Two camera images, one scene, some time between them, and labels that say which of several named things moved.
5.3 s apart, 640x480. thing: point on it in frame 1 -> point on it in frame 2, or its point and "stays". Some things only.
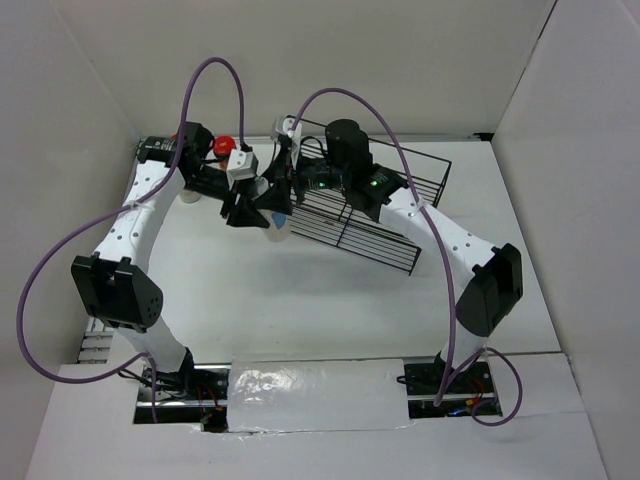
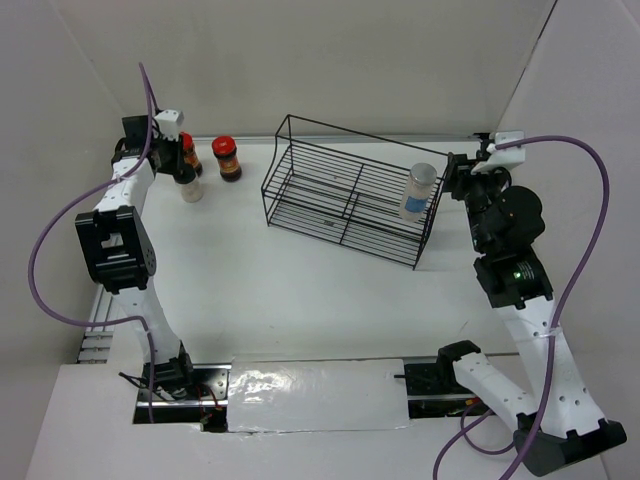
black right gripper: [277, 197] -> [455, 171]
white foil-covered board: [311, 394] stays
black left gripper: [242, 214] -> [177, 149]
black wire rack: [319, 201] stays
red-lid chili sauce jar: [223, 147] stays
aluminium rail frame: [96, 344] stays
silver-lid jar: [279, 224] -> [415, 197]
